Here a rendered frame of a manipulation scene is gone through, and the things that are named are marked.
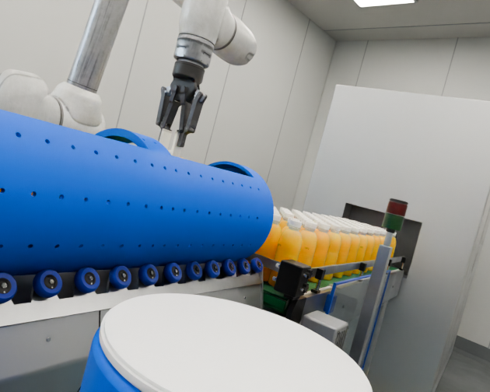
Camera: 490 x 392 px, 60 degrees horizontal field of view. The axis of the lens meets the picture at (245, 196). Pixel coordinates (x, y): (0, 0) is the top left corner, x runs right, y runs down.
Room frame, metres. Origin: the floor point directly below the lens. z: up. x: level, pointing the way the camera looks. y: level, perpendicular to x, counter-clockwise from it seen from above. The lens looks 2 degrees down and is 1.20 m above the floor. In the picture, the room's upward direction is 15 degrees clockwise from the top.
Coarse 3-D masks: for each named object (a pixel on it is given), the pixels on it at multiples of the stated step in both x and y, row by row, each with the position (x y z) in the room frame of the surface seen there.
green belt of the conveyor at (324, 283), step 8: (368, 272) 2.10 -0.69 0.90; (328, 280) 1.63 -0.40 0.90; (336, 280) 1.67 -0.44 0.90; (264, 288) 1.28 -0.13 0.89; (272, 288) 1.27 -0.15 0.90; (312, 288) 1.42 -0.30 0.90; (264, 296) 1.26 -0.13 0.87; (272, 296) 1.25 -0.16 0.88; (280, 296) 1.24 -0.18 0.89; (264, 304) 1.27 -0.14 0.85; (272, 304) 1.24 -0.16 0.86; (280, 304) 1.23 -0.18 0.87; (280, 312) 1.25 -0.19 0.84
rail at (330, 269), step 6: (390, 258) 2.29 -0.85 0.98; (396, 258) 2.41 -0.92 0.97; (336, 264) 1.53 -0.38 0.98; (342, 264) 1.58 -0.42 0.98; (348, 264) 1.65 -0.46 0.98; (354, 264) 1.71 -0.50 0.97; (372, 264) 1.97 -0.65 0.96; (330, 270) 1.47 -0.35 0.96; (336, 270) 1.53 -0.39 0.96; (342, 270) 1.60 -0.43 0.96; (348, 270) 1.67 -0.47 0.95; (312, 276) 1.34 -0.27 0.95
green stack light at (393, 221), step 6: (384, 216) 1.43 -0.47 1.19; (390, 216) 1.40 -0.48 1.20; (396, 216) 1.40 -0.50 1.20; (402, 216) 1.40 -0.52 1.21; (384, 222) 1.42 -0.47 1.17; (390, 222) 1.40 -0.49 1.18; (396, 222) 1.40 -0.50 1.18; (402, 222) 1.41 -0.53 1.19; (390, 228) 1.40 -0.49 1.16; (396, 228) 1.40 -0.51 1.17
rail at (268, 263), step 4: (252, 256) 1.33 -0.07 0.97; (256, 256) 1.32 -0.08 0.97; (260, 256) 1.32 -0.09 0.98; (248, 260) 1.33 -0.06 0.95; (264, 260) 1.31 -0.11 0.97; (268, 260) 1.30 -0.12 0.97; (272, 260) 1.29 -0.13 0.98; (264, 264) 1.30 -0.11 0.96; (268, 264) 1.30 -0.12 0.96; (272, 264) 1.29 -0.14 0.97; (272, 268) 1.29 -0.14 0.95; (276, 268) 1.28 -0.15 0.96
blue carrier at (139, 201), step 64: (0, 128) 0.55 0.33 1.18; (64, 128) 0.65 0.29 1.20; (0, 192) 0.54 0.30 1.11; (64, 192) 0.61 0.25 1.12; (128, 192) 0.71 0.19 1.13; (192, 192) 0.87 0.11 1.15; (256, 192) 1.11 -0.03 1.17; (0, 256) 0.57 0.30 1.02; (64, 256) 0.66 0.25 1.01; (128, 256) 0.78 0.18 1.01; (192, 256) 0.95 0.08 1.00
